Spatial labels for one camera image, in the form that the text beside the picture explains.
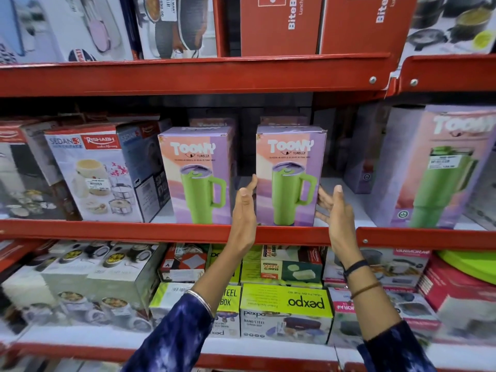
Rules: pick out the person's right hand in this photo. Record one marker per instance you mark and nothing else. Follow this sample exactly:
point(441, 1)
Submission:
point(341, 228)

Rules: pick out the person's right thumb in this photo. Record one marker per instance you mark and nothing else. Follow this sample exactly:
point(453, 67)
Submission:
point(338, 197)

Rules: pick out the yellow-green steel lunch box carton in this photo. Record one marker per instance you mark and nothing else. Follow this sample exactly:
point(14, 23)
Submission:
point(228, 317)
point(286, 313)

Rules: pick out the large purple green tumbler box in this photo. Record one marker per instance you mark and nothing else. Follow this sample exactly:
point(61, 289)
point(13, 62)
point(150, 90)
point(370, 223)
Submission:
point(430, 170)

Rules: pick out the person's right forearm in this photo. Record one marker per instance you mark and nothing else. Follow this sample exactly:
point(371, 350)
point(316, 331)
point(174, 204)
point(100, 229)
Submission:
point(376, 313)

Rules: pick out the green plastic lid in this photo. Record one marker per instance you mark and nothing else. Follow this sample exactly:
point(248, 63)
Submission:
point(471, 265)

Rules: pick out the person's left forearm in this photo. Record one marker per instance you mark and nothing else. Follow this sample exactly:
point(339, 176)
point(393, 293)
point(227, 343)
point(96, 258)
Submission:
point(193, 313)

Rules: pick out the small red white box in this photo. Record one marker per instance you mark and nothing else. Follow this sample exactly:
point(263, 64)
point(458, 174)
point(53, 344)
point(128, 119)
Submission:
point(184, 263)

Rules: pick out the person's left thumb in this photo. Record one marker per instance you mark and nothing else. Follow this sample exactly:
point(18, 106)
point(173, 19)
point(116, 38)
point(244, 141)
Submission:
point(243, 198)

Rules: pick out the green yellow box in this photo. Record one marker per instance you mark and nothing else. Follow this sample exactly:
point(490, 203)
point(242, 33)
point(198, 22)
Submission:
point(217, 259)

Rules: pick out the red white carton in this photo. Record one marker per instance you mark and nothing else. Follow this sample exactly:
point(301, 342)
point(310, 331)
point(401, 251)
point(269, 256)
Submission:
point(461, 302)

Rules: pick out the grey cookware set box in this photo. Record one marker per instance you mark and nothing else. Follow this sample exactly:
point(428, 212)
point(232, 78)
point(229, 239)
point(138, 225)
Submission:
point(453, 27)

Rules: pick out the red shelf upright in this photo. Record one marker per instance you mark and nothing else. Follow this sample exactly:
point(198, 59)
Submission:
point(220, 27)

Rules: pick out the person's left hand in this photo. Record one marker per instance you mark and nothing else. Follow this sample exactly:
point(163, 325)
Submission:
point(244, 224)

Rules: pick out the white pink appliance box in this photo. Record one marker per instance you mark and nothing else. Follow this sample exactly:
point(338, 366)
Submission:
point(66, 27)

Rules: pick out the white pink cookware box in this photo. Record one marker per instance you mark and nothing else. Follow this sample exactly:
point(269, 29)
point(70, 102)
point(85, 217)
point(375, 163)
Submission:
point(391, 267)

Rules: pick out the white tiffin carrier box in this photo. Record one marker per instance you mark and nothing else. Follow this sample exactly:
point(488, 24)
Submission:
point(104, 174)

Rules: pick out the white green container box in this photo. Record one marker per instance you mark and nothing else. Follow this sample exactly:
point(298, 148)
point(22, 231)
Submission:
point(290, 267)

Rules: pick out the red lunch box carton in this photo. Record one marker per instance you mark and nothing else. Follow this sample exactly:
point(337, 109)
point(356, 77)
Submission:
point(364, 25)
point(281, 25)

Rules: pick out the black wrist band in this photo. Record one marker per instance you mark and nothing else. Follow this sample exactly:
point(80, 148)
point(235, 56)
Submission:
point(355, 267)

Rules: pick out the steel dinner set box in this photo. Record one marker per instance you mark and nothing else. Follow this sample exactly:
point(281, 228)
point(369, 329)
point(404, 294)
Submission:
point(27, 178)

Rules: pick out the red metal shelf beam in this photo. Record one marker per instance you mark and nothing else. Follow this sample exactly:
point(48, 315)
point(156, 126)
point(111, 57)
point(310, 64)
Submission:
point(193, 75)
point(449, 73)
point(426, 239)
point(77, 354)
point(116, 230)

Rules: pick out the cookware picture box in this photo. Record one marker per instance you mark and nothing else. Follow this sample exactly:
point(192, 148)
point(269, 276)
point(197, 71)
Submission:
point(174, 27)

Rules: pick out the large casserole set box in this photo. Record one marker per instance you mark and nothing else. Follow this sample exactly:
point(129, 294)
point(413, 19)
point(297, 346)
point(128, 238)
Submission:
point(85, 286)

